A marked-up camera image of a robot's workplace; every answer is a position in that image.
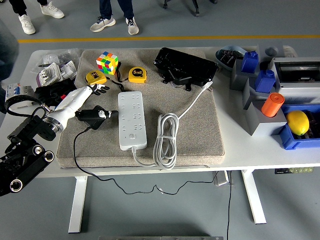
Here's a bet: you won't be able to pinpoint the black office chair base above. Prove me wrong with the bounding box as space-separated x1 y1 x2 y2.
162 0 218 18

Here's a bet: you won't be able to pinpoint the blue-grey bowl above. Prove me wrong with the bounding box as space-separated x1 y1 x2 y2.
215 44 248 72

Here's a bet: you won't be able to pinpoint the white power strip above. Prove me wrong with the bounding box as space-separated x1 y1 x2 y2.
117 90 148 151

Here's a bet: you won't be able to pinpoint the blue bottle-shaped block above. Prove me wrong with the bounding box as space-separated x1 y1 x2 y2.
240 50 260 74
254 69 276 94

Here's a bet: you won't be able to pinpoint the grey-brown mat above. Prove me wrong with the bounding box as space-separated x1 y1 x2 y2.
56 48 226 169

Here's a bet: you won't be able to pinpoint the black wrist strap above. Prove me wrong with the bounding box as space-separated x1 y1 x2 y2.
106 77 129 93
115 61 130 83

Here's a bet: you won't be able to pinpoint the black table control panel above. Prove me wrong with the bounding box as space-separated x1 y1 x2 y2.
274 166 315 175

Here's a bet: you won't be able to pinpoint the black plug adapter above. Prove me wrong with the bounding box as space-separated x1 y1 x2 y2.
75 105 111 131

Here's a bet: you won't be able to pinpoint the black hanging cable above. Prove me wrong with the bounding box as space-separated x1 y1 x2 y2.
226 171 233 240

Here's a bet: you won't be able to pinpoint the white circuit breaker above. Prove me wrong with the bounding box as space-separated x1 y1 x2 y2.
5 83 36 111

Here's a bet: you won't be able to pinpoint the black glossy pouch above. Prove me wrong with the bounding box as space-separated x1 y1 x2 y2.
153 47 218 91

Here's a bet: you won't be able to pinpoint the white power strip cable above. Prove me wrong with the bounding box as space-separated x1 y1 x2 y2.
131 80 215 171

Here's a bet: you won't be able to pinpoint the yellow lemon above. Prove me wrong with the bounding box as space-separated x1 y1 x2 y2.
285 110 311 137

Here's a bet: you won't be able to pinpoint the blue plastic bin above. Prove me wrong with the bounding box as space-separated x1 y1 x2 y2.
271 104 320 151

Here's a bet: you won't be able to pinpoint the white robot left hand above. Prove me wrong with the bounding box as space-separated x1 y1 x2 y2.
47 83 120 128

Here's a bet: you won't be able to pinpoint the beige fabric item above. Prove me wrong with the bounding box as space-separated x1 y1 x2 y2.
282 44 299 59

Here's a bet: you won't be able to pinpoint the white table leg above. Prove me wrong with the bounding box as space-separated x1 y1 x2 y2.
241 169 267 225
68 176 88 234

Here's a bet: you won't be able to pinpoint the yellow tape measure marked five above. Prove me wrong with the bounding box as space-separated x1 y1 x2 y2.
128 66 148 84

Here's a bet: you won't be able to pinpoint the black cloth with red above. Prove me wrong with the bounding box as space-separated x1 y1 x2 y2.
34 79 78 106

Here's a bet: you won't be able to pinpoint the grey block holder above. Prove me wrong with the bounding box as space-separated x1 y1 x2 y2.
229 58 261 91
242 77 272 111
245 99 288 137

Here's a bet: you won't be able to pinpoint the black ribbed item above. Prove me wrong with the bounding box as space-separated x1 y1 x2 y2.
306 111 320 140

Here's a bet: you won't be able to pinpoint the yellow tape measure pictured label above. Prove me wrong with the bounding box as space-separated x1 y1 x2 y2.
85 70 108 86

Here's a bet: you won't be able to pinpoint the clear plastic bag of parts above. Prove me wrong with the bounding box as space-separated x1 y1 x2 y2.
31 48 83 73

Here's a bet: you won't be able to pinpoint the white wall socket panel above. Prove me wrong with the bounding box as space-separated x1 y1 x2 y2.
37 62 62 85
58 60 77 80

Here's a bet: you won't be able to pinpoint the grey electrical distribution box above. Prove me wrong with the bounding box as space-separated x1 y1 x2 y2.
268 56 320 106

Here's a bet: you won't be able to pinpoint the orange cylinder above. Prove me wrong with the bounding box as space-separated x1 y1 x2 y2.
261 92 286 118

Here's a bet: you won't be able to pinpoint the silver metal box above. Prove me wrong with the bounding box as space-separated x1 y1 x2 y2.
213 170 230 187

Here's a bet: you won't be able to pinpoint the dark small parts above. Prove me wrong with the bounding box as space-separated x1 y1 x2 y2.
220 49 247 69

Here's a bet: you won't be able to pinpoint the large colourful puzzle cube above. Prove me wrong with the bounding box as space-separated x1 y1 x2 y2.
95 51 119 76

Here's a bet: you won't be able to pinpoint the thin black cord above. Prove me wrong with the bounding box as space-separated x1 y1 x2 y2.
72 126 221 196

